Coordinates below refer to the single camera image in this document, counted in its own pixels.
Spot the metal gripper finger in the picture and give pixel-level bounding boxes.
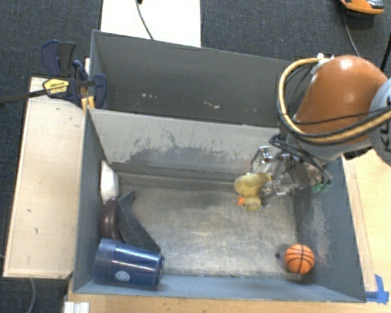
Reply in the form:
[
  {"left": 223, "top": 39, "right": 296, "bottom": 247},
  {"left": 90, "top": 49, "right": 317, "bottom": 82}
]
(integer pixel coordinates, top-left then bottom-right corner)
[
  {"left": 249, "top": 144, "right": 276, "bottom": 177},
  {"left": 258, "top": 179, "right": 298, "bottom": 210}
]

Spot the yellow rubber duck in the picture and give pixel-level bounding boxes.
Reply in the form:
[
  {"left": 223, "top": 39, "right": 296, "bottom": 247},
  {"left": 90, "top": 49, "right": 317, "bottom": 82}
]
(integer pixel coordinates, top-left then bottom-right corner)
[{"left": 231, "top": 169, "right": 274, "bottom": 214}]

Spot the orange toy basketball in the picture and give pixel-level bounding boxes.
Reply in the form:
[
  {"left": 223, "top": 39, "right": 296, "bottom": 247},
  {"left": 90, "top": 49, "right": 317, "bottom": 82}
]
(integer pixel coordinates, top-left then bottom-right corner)
[{"left": 281, "top": 243, "right": 317, "bottom": 277}]

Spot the grey metal bin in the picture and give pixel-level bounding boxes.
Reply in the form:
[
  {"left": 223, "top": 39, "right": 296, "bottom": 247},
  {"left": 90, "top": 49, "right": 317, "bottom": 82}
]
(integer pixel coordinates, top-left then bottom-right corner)
[{"left": 64, "top": 29, "right": 391, "bottom": 313}]

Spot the white rounded object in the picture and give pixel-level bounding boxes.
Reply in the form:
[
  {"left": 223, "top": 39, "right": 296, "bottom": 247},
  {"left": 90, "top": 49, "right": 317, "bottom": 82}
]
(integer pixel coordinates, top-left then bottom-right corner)
[{"left": 97, "top": 159, "right": 124, "bottom": 205}]

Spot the blue plastic cup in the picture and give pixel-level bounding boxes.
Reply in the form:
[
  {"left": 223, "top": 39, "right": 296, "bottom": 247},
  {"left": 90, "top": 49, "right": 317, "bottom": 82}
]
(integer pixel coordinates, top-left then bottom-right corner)
[{"left": 91, "top": 236, "right": 168, "bottom": 292}]

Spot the dark maroon round disc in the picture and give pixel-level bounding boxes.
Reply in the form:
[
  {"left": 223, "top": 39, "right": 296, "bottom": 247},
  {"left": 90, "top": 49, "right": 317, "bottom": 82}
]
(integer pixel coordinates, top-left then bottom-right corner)
[{"left": 97, "top": 196, "right": 126, "bottom": 243}]

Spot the pale wood board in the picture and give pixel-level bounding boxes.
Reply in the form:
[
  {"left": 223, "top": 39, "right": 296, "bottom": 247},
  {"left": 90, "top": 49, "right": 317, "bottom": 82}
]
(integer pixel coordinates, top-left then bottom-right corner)
[{"left": 2, "top": 75, "right": 95, "bottom": 285}]

